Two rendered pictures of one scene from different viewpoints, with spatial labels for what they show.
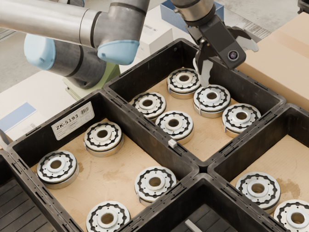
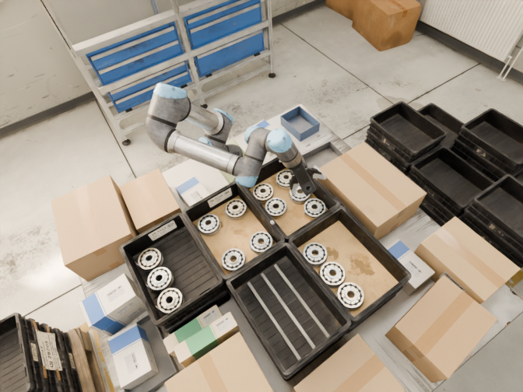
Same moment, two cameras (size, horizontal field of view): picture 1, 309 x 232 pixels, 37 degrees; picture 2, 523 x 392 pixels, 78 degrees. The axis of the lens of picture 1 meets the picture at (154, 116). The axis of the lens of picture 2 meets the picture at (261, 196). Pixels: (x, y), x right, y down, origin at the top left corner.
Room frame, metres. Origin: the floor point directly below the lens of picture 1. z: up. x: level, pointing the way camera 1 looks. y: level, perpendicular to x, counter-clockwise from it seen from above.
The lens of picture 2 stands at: (0.02, -0.08, 2.15)
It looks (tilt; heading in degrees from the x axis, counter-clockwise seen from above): 55 degrees down; 6
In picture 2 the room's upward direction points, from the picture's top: 8 degrees counter-clockwise
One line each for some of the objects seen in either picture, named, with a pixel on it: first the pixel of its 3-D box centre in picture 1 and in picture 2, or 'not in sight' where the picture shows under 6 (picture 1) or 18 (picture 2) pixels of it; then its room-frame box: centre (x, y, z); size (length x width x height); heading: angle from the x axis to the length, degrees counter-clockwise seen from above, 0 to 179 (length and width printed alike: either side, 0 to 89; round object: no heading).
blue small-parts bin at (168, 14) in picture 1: (191, 12); (300, 123); (1.52, -0.21, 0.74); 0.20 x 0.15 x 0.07; 35
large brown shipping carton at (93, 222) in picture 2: not in sight; (99, 226); (0.81, 0.84, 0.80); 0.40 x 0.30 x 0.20; 29
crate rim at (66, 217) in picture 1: (99, 160); (231, 226); (0.71, 0.15, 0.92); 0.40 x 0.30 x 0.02; 34
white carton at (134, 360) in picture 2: not in sight; (133, 355); (0.23, 0.55, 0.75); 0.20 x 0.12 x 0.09; 30
